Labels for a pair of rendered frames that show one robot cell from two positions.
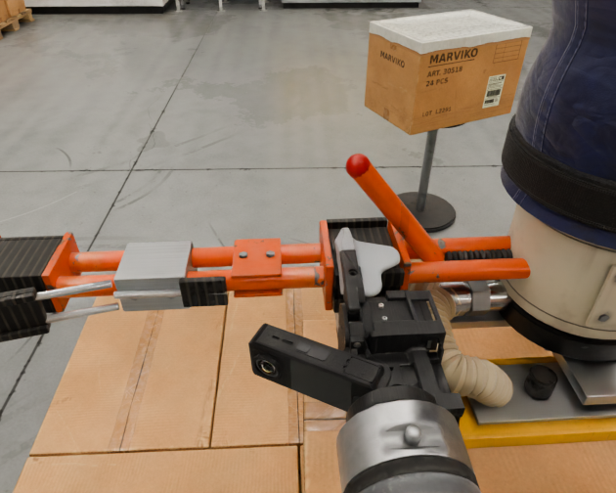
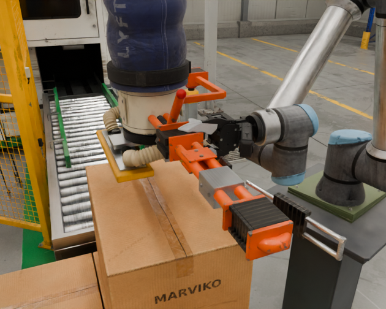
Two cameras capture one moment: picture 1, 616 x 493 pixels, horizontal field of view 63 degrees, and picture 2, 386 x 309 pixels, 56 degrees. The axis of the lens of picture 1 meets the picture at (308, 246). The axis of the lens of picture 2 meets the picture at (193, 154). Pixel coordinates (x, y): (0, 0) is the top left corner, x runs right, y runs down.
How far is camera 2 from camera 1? 0.95 m
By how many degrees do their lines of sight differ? 88
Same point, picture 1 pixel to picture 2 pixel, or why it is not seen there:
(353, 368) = (247, 125)
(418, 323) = (223, 115)
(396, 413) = (263, 112)
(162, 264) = (223, 172)
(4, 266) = (270, 211)
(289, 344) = (247, 134)
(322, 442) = (196, 246)
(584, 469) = (174, 182)
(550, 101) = (166, 51)
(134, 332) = not seen: outside the picture
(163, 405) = not seen: outside the picture
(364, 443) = (272, 118)
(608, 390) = not seen: hidden behind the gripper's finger
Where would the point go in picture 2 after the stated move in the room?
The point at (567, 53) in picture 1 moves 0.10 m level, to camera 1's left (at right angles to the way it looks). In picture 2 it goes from (163, 35) to (174, 41)
